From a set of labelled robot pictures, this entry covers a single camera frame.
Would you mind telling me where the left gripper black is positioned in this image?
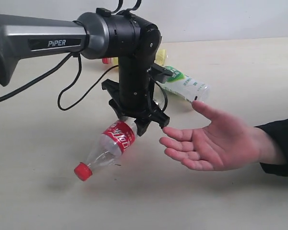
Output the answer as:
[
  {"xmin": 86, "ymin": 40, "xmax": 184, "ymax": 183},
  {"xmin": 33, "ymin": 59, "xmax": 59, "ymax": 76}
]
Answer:
[{"xmin": 102, "ymin": 79, "xmax": 170, "ymax": 137}]

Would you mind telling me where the clear cola bottle red label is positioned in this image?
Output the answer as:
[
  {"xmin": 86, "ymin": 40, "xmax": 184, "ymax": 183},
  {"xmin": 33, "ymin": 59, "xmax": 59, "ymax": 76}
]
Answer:
[{"xmin": 74, "ymin": 117, "xmax": 137, "ymax": 181}]

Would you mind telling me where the white bottle with green label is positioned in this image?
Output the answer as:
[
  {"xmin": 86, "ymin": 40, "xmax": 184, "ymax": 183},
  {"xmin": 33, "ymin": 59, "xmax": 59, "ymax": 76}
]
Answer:
[{"xmin": 160, "ymin": 66, "xmax": 210, "ymax": 103}]

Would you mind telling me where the yellow bottle with red cap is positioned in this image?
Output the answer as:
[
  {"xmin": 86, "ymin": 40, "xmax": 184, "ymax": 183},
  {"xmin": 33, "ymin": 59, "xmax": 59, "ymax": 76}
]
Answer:
[{"xmin": 102, "ymin": 49, "xmax": 168, "ymax": 66}]

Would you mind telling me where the left robot arm black grey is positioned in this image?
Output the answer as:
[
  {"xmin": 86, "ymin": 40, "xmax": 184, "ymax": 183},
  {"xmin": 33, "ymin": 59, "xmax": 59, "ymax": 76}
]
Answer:
[{"xmin": 0, "ymin": 8, "xmax": 172, "ymax": 136}]

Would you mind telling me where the person's open right hand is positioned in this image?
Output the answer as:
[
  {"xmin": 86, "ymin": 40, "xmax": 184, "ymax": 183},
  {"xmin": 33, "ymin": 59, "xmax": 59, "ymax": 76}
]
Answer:
[{"xmin": 159, "ymin": 101, "xmax": 270, "ymax": 171}]

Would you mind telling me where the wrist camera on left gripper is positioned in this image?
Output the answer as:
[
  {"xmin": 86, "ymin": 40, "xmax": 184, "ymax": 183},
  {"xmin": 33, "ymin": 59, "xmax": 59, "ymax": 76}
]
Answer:
[{"xmin": 148, "ymin": 63, "xmax": 173, "ymax": 84}]

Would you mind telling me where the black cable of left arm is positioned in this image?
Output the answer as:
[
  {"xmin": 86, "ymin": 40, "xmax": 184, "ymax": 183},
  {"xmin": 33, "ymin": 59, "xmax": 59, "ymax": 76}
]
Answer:
[{"xmin": 0, "ymin": 0, "xmax": 168, "ymax": 113}]

